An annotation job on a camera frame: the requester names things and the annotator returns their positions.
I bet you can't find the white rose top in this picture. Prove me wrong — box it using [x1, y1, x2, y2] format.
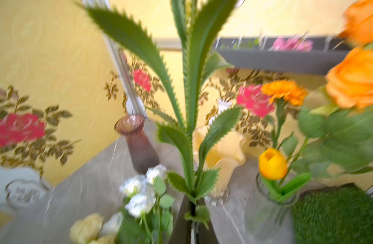
[145, 164, 167, 185]

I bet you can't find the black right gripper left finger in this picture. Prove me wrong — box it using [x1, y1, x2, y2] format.
[167, 196, 192, 244]

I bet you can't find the white rose bottom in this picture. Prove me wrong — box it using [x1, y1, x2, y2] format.
[100, 212, 123, 236]

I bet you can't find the small orange marigold stem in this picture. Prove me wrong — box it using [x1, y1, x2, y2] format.
[84, 1, 241, 225]

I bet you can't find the cream ruffled vase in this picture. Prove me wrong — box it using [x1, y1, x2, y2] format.
[203, 131, 246, 206]

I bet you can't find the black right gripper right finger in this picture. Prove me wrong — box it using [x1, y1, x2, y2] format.
[196, 199, 219, 244]

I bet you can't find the cream rose upper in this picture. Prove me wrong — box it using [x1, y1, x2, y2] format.
[88, 234, 116, 244]

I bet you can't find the orange marigold flower stem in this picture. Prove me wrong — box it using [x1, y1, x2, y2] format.
[261, 80, 308, 148]

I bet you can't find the clear glass vase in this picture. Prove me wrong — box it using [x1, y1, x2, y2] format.
[244, 174, 299, 243]

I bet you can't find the orange rose stem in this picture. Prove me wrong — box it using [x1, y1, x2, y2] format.
[339, 0, 373, 45]
[293, 46, 373, 173]

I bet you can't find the white rose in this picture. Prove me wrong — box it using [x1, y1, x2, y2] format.
[119, 175, 147, 198]
[100, 212, 123, 236]
[124, 192, 157, 218]
[145, 164, 167, 185]

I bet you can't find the green artificial grass mat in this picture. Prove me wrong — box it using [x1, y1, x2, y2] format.
[292, 186, 373, 244]

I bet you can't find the pink flower in planter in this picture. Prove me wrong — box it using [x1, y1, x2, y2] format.
[269, 37, 314, 52]

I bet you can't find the dark purple glass vase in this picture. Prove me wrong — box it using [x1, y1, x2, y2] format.
[114, 114, 159, 174]

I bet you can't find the grey wall planter shelf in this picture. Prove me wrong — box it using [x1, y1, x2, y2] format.
[213, 36, 352, 75]

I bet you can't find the yellow orange tulip stem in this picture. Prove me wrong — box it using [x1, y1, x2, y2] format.
[258, 148, 311, 202]

